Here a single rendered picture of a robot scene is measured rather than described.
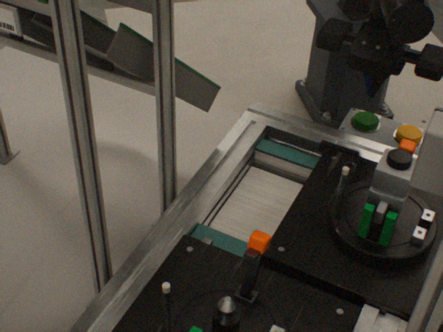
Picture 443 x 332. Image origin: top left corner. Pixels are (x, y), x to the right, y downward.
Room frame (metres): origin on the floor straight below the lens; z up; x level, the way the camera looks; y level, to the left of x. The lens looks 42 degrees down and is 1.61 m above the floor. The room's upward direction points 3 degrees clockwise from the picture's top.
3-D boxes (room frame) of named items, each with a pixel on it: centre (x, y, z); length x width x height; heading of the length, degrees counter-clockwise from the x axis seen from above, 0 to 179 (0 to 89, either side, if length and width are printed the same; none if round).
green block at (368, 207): (0.56, -0.18, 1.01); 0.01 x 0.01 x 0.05; 65
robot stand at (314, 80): (1.02, -0.23, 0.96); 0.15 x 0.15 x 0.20; 16
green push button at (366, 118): (0.83, -0.23, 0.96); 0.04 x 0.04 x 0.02
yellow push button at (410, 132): (0.80, -0.29, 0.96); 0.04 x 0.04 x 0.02
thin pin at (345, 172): (0.59, -0.15, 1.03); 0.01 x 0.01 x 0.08; 65
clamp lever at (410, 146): (0.64, -0.23, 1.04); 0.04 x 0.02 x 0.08; 155
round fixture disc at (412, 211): (0.60, -0.21, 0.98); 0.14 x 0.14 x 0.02
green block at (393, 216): (0.55, -0.21, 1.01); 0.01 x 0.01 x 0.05; 65
